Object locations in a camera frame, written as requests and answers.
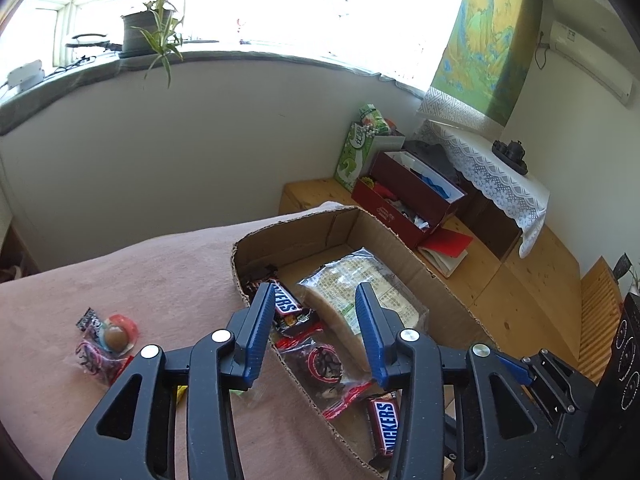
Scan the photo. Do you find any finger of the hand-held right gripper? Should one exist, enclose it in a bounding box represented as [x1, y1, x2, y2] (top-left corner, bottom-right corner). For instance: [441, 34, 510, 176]
[495, 350, 597, 425]

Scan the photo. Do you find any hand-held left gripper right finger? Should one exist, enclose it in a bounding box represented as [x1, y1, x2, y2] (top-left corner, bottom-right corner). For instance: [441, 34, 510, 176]
[354, 282, 566, 480]

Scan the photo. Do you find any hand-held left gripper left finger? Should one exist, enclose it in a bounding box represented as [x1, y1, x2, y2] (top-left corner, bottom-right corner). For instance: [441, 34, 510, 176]
[52, 282, 276, 480]

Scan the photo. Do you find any brown chocolate bar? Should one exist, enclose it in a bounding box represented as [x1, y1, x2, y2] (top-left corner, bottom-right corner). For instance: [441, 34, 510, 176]
[245, 277, 321, 337]
[365, 392, 404, 458]

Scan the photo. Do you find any red-wrapped date walnut snack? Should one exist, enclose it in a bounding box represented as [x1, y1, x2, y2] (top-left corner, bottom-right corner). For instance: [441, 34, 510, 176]
[275, 325, 376, 421]

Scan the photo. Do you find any clear-wrapped bread package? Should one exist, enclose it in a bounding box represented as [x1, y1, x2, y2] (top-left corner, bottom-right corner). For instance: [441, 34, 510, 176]
[297, 246, 431, 376]

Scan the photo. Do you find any brown cardboard box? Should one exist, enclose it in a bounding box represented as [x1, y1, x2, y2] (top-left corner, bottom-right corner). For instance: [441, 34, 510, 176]
[230, 205, 503, 478]

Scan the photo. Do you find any dark candy wrapper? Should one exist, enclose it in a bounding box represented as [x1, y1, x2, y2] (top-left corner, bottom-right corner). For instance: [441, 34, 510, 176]
[245, 262, 281, 284]

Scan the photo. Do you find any red notebook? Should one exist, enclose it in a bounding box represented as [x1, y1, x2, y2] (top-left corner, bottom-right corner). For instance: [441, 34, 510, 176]
[417, 227, 474, 279]

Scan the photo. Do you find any dark red open box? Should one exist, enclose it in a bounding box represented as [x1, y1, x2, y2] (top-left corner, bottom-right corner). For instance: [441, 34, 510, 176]
[351, 150, 471, 251]

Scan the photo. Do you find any dark brown cabinet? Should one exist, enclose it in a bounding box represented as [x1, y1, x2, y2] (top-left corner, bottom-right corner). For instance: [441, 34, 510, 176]
[452, 185, 524, 262]

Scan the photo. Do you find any round red-rimmed snack packet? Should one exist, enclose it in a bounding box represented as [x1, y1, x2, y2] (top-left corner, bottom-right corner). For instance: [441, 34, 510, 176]
[99, 312, 141, 354]

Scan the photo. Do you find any dark red date snack packet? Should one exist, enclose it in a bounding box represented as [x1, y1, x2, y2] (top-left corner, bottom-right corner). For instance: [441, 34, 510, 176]
[67, 337, 133, 387]

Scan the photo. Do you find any small black candy packet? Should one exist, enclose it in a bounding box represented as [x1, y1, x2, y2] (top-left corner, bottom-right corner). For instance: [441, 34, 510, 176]
[76, 307, 103, 332]

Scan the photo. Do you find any green carton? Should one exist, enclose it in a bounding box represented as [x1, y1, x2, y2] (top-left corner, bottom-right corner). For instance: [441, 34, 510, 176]
[334, 104, 393, 192]

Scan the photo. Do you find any white lace cloth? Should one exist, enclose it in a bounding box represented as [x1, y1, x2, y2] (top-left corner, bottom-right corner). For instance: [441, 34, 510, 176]
[415, 87, 551, 259]

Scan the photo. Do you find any dark teapot set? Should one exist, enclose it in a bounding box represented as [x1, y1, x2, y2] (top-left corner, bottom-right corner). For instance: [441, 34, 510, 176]
[491, 139, 530, 176]

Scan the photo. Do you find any small trailing plant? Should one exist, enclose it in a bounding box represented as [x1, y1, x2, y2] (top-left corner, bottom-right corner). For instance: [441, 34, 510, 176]
[137, 22, 186, 90]

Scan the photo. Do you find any grey windowsill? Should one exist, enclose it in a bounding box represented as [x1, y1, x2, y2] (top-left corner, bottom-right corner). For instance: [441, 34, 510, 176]
[0, 50, 431, 136]

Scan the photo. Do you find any white air conditioner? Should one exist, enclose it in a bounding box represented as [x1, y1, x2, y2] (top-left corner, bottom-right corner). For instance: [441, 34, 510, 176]
[542, 19, 637, 107]

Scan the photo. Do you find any potted spider plant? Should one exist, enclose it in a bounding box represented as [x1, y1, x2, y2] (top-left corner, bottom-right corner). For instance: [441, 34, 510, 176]
[97, 0, 187, 59]

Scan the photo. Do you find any white framed window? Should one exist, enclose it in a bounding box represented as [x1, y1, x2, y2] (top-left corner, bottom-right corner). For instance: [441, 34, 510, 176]
[0, 0, 476, 97]

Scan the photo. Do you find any dark frying pan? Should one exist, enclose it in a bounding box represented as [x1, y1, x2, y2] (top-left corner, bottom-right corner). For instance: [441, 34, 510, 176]
[66, 34, 123, 54]

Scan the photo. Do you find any white electrical device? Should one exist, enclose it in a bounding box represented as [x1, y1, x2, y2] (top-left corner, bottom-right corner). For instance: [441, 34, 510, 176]
[6, 60, 47, 92]

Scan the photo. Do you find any landscape wall poster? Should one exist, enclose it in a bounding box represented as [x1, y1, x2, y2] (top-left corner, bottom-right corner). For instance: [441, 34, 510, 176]
[431, 0, 544, 127]

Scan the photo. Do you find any black wall cable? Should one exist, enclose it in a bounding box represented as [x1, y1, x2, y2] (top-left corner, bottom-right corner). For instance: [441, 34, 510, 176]
[532, 30, 549, 72]

